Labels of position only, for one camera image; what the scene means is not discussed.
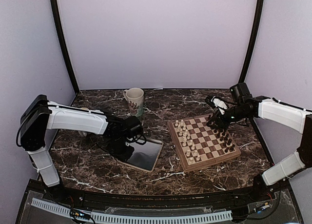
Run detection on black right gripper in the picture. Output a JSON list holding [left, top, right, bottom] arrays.
[[207, 104, 250, 130]]

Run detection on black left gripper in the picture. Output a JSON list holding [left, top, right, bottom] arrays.
[[106, 137, 135, 162]]

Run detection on wooden chessboard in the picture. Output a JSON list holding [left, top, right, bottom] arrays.
[[167, 114, 241, 172]]

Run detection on silver metal tray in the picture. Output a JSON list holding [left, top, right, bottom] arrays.
[[121, 138, 163, 172]]

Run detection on white chess queen piece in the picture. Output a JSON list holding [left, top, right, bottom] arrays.
[[182, 132, 188, 142]]

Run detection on white chess knight piece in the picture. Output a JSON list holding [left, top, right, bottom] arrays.
[[177, 125, 182, 132]]

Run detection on white chess king piece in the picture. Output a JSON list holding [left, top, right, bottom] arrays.
[[182, 139, 187, 147]]

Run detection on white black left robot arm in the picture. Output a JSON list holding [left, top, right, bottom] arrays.
[[16, 94, 147, 203]]

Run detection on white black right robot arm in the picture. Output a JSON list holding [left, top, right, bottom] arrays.
[[205, 82, 312, 202]]

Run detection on dark chess pieces row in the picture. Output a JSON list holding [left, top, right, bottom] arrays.
[[210, 128, 236, 154]]

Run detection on white floral ceramic mug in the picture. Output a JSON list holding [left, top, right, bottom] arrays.
[[123, 88, 144, 117]]

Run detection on white mug orange interior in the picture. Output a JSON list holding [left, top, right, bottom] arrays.
[[78, 131, 88, 137]]

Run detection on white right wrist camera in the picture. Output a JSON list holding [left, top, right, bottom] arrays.
[[205, 96, 228, 115]]

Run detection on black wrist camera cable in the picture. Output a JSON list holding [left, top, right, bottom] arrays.
[[126, 131, 148, 146]]

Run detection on white slotted cable duct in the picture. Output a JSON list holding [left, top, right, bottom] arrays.
[[31, 198, 233, 224]]

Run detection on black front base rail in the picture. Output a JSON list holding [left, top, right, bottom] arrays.
[[18, 179, 297, 215]]

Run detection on right black frame post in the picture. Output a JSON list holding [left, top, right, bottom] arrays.
[[238, 0, 264, 83]]

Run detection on black frame post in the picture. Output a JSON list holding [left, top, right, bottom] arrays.
[[238, 0, 264, 83], [50, 0, 80, 95]]

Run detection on left black frame post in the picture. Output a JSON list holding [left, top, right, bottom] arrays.
[[50, 0, 80, 95]]

